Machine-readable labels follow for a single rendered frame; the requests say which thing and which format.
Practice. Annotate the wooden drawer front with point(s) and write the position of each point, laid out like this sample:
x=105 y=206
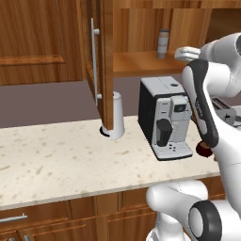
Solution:
x=216 y=188
x=47 y=212
x=131 y=199

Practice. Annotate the white paper towel roll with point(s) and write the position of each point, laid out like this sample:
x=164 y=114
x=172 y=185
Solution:
x=118 y=116

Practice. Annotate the wooden base cabinet door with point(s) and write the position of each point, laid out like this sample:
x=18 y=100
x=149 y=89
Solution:
x=131 y=226
x=56 y=232

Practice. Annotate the open wooden wall cabinet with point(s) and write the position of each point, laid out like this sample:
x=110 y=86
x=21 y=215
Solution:
x=141 y=37

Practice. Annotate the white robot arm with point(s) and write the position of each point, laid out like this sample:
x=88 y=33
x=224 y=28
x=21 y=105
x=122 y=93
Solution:
x=222 y=147

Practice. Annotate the black and silver coffee machine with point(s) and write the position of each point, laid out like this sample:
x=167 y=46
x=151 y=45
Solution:
x=157 y=103

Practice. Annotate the red mug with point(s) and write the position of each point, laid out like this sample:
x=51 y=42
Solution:
x=203 y=151

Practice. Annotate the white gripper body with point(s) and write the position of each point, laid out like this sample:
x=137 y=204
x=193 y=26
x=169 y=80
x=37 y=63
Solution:
x=187 y=53

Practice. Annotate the open wooden cabinet door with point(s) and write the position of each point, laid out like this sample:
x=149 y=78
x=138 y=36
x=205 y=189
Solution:
x=106 y=62

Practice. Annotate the grey bottle with dark cap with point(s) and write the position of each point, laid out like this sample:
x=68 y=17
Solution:
x=163 y=44

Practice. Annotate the closed wooden cabinet door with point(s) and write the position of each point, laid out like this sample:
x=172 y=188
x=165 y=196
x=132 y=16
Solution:
x=37 y=40

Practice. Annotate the silver toaster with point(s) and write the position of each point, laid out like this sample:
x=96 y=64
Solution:
x=224 y=109

